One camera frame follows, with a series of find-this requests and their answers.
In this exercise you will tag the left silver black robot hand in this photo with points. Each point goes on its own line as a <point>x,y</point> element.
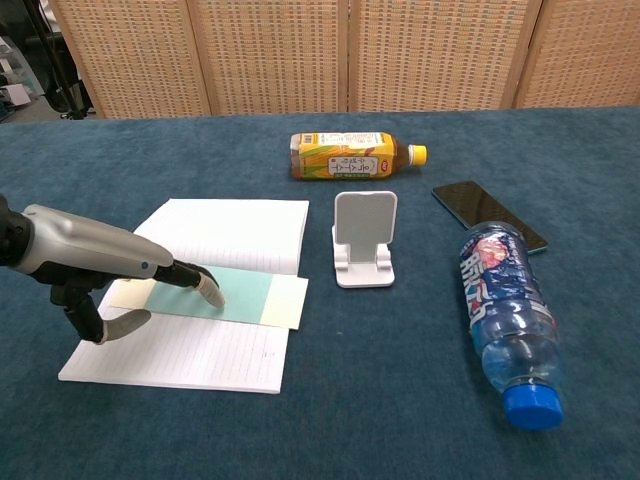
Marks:
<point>85,245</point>

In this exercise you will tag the blue cream bookmark with tassel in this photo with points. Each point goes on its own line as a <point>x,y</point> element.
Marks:
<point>240,295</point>

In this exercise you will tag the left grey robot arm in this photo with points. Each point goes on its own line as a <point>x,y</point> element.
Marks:
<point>10,235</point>

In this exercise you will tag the black tripod stand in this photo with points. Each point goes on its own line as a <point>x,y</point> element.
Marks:
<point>65,95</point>

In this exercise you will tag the open white lined notebook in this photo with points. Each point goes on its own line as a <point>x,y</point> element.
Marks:
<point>200,355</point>

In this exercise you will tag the small white box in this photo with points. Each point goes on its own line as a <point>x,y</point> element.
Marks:
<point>15,95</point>

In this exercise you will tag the yellow label tea bottle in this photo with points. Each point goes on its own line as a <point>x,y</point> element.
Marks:
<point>340,155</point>

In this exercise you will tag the woven wooden folding screen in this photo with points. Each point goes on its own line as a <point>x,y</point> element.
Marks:
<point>275,50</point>

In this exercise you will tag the white folding phone stand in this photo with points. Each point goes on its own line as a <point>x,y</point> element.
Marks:
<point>365,225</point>

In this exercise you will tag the teal carpet table cover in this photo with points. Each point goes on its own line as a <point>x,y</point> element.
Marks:
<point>350,400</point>

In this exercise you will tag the black smartphone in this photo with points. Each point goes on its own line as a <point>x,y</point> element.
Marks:
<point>475,202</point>

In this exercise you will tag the blue label plastic bottle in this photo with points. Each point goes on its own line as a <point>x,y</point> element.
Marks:
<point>505,310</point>

